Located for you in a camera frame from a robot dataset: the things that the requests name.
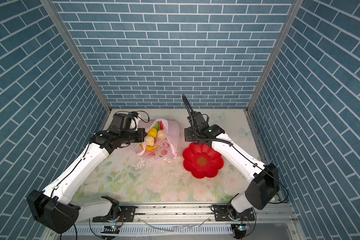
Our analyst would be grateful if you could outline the beige fake fruit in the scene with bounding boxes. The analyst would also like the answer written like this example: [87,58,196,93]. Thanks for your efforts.
[145,135,156,147]

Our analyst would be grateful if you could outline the pink plastic bag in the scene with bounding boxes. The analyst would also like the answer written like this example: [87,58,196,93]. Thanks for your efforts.
[135,119,180,161]

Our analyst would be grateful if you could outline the pale yellow fake pear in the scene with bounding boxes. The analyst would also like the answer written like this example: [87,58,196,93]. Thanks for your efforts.
[156,130,166,140]

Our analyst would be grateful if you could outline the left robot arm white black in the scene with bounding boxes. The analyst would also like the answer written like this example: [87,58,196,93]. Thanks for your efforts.
[27,112,147,234]

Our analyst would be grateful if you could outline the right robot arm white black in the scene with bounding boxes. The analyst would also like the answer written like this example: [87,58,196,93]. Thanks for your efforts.
[185,110,280,218]

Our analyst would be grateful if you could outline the yellow fake banana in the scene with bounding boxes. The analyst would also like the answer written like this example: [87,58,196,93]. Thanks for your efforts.
[140,143,159,152]

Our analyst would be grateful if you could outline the yellow fake lemon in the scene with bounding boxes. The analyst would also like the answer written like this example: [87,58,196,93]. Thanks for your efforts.
[147,128,158,138]

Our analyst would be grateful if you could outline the green red fake fruit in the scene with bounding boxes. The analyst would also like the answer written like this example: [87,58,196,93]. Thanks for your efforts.
[154,121,164,131]

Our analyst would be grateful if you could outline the red flower-shaped plate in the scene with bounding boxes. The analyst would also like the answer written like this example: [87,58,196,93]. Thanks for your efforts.
[183,143,224,179]

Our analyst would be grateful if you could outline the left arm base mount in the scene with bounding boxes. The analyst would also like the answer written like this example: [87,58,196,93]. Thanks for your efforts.
[92,206,137,223]

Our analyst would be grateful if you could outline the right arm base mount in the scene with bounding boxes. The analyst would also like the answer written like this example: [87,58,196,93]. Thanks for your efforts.
[210,204,255,222]

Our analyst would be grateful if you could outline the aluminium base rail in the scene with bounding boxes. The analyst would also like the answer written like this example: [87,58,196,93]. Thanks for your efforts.
[61,204,304,240]

